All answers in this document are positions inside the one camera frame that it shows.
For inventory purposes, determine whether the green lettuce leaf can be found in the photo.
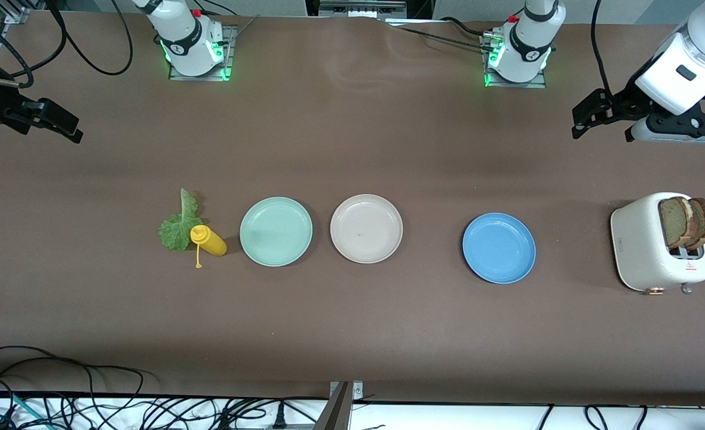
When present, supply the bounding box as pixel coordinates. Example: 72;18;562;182
158;188;205;252

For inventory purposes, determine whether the yellow squeeze bottle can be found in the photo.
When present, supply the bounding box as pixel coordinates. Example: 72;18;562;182
190;225;228;269

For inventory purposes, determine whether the blue plate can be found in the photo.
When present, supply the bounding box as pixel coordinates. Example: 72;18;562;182
462;213;537;285

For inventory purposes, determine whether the mint green plate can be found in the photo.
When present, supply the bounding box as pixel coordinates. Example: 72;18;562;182
240;196;314;268

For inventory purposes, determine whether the beige plate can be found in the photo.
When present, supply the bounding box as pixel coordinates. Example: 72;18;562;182
330;193;404;265

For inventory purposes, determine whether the white toaster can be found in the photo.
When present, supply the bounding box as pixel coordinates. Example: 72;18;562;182
610;192;705;296

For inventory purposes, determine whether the black equipment box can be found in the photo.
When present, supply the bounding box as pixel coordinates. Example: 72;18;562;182
305;0;434;21

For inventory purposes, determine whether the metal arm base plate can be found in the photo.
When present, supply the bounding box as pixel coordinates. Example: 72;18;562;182
168;25;237;82
483;33;547;89

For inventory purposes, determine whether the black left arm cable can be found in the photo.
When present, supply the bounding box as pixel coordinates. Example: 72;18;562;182
590;0;614;100

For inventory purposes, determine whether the aluminium frame rail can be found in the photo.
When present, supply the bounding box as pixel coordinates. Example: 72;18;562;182
3;0;32;24

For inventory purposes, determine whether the black braided cable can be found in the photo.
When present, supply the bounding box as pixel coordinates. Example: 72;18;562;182
388;17;498;52

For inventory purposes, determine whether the black floor cable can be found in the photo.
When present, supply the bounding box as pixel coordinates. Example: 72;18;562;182
0;345;145;398

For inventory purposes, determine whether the grey metal bracket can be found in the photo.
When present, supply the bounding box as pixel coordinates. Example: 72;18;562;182
314;380;365;430

